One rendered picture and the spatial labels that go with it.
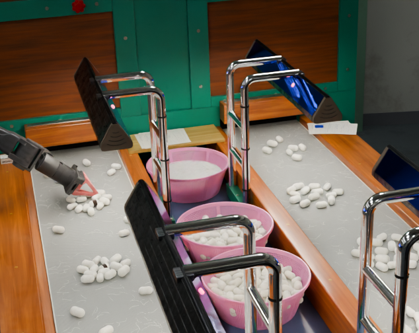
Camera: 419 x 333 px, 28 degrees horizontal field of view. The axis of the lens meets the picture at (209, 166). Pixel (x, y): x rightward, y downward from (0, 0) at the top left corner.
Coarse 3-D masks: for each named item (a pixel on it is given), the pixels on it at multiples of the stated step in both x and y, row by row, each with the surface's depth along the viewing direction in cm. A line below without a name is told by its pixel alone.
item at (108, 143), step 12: (84, 60) 255; (84, 72) 249; (96, 72) 253; (84, 84) 242; (96, 84) 232; (84, 96) 237; (96, 108) 221; (108, 108) 213; (96, 120) 216; (108, 120) 207; (120, 120) 215; (96, 132) 212; (108, 132) 203; (120, 132) 204; (108, 144) 205; (120, 144) 205; (132, 144) 206
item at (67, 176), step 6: (60, 162) 244; (60, 168) 242; (66, 168) 243; (72, 168) 245; (54, 174) 241; (60, 174) 242; (66, 174) 242; (72, 174) 243; (78, 174) 242; (60, 180) 243; (66, 180) 243; (72, 180) 243; (78, 180) 241; (66, 186) 245; (72, 186) 242; (66, 192) 242
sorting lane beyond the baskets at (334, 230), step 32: (256, 128) 300; (288, 128) 298; (256, 160) 273; (288, 160) 272; (320, 160) 271; (352, 192) 248; (320, 224) 230; (352, 224) 229; (384, 224) 229; (352, 256) 213; (352, 288) 199; (416, 288) 198; (384, 320) 186
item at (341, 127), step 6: (312, 126) 292; (318, 126) 290; (324, 126) 291; (330, 126) 291; (336, 126) 291; (342, 126) 291; (348, 126) 290; (354, 126) 290; (312, 132) 286; (318, 132) 286; (324, 132) 286; (330, 132) 286; (336, 132) 286; (342, 132) 285; (348, 132) 285; (354, 132) 285
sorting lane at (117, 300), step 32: (64, 160) 279; (96, 160) 278; (64, 192) 255; (128, 192) 254; (64, 224) 236; (96, 224) 235; (128, 224) 234; (64, 256) 218; (128, 256) 217; (64, 288) 204; (96, 288) 203; (128, 288) 203; (64, 320) 191; (96, 320) 191; (128, 320) 190; (160, 320) 190
